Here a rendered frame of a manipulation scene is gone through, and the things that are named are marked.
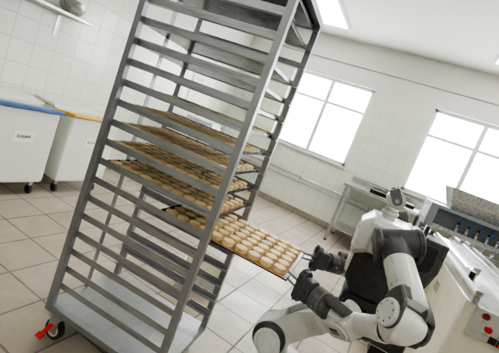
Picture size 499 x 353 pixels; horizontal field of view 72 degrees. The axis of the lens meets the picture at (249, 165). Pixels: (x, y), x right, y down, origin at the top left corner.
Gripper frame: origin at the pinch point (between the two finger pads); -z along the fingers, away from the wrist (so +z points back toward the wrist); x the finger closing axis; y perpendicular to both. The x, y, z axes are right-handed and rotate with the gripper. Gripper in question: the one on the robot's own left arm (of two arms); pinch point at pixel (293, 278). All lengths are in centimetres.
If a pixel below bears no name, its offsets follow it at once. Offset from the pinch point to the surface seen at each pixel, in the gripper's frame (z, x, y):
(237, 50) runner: -43, 72, 30
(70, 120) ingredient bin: -257, -10, 25
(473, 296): 36, 10, -86
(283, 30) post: -28, 83, 25
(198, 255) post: -27.4, -6.4, 25.0
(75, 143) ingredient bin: -257, -29, 15
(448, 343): 36, -17, -89
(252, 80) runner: -34, 63, 25
